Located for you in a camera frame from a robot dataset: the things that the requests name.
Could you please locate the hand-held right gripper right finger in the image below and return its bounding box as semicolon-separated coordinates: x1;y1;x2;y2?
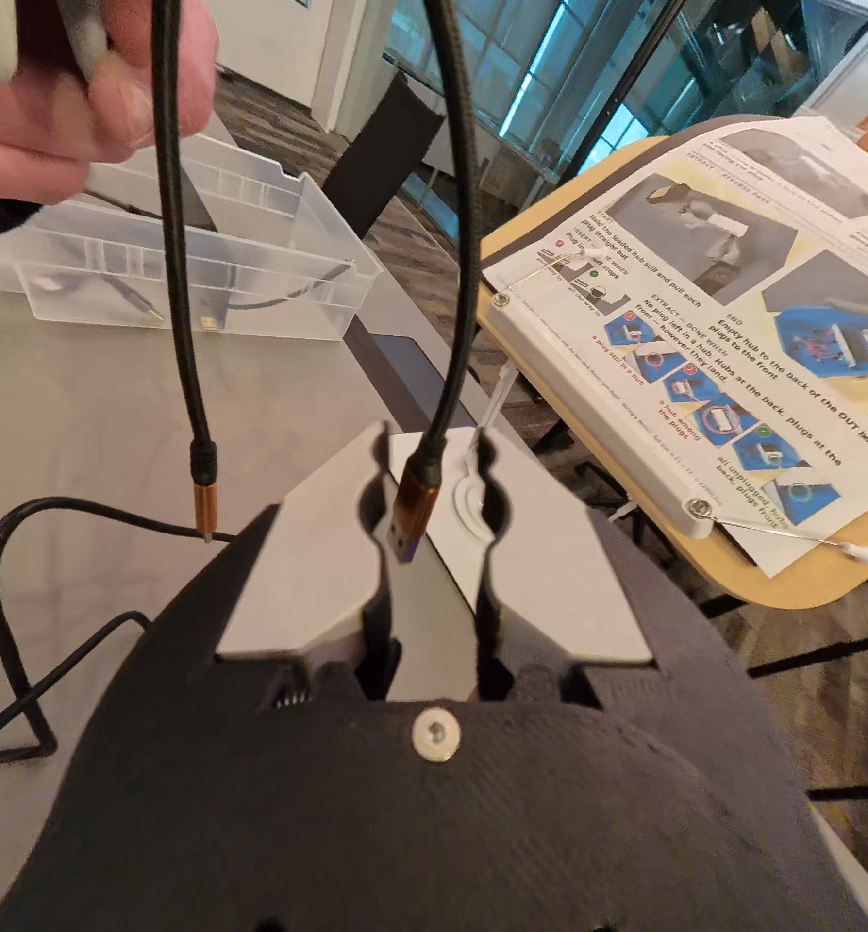
475;427;659;701

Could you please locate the black cable slim plug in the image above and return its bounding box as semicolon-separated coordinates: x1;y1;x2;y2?
102;277;167;323

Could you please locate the black cable copper plug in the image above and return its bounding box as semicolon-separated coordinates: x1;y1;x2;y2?
150;0;482;565

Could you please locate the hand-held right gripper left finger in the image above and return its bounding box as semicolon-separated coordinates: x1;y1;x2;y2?
214;421;404;701

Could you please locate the clear plastic bin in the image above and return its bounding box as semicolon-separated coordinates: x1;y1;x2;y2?
0;131;384;343

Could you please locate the printed instruction sheet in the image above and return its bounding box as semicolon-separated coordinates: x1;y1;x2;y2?
481;116;868;580

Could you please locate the black office chair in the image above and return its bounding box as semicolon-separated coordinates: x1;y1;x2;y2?
321;71;447;241

